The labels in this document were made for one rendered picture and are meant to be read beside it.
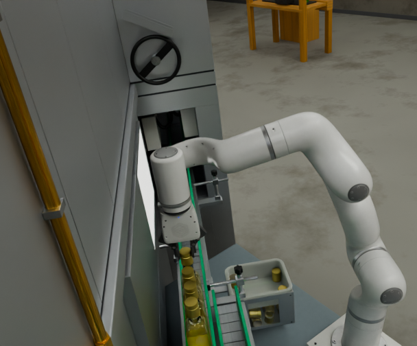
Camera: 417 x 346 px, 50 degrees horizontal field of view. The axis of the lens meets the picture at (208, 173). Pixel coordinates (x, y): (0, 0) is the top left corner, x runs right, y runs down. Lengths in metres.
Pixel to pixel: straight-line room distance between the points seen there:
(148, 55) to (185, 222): 0.97
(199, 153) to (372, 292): 0.64
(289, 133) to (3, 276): 0.77
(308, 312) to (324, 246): 1.51
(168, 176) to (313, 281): 2.13
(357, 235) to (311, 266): 1.91
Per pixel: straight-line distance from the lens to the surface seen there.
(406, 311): 3.01
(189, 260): 1.30
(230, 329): 1.48
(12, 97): 0.57
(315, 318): 1.90
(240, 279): 1.49
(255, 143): 1.09
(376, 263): 1.42
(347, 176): 1.13
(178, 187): 1.13
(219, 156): 1.10
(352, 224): 1.30
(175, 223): 1.20
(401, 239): 3.50
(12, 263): 0.53
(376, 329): 1.61
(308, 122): 1.11
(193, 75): 2.02
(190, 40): 1.98
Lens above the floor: 2.17
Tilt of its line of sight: 30 degrees down
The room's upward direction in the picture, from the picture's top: 8 degrees counter-clockwise
